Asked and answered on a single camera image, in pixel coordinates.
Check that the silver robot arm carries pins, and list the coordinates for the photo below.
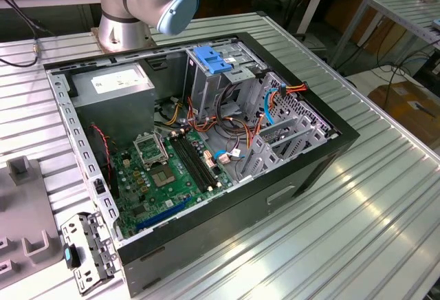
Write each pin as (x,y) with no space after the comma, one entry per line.
(117,21)

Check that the grey metal disk bay cage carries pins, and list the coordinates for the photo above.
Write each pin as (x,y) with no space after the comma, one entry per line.
(309,131)

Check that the black RAM slot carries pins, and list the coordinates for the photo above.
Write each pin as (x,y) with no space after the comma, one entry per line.
(201,162)
(191,162)
(186,162)
(196,162)

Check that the grey optical drive cage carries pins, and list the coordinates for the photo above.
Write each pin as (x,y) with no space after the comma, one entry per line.
(203,90)

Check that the CPU socket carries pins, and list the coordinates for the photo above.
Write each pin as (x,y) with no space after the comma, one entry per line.
(161,178)

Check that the green motherboard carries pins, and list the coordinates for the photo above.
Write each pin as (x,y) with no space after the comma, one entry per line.
(178,195)

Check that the blue drive cage latch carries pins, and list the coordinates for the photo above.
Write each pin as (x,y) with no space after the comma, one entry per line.
(213,61)

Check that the black open PC case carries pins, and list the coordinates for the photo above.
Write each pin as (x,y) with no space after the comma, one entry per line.
(206,231)

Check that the blue expansion slot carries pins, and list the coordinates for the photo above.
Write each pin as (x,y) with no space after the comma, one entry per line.
(161,215)

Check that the grey power supply unit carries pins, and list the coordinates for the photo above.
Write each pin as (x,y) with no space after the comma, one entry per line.
(113,114)

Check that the black case fan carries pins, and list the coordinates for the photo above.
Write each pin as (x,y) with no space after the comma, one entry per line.
(99,155)

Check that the brown cardboard box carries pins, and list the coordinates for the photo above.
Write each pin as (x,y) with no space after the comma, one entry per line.
(405,107)

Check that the black latch with teal button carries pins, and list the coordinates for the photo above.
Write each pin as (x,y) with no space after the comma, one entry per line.
(73,258)

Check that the grey parts rack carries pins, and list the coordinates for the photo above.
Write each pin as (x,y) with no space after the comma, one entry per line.
(24,203)

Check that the slatted metal side table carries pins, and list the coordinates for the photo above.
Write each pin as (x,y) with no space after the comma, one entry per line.
(395,7)

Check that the grey metal slot bracket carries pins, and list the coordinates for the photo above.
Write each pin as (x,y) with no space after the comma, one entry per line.
(99,241)

